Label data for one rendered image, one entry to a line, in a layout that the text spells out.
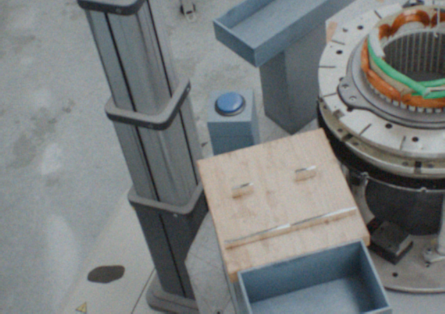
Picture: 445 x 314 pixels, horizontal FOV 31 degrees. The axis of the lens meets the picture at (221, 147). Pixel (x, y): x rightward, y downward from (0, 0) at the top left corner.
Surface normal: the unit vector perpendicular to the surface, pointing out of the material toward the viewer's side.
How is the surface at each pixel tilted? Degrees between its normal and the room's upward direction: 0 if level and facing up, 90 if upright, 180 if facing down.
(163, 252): 90
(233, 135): 90
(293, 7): 0
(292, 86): 90
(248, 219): 0
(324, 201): 0
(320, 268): 90
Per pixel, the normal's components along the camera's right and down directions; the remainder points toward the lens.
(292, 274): 0.23, 0.71
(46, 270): -0.12, -0.65
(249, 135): -0.08, 0.76
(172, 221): -0.36, 0.73
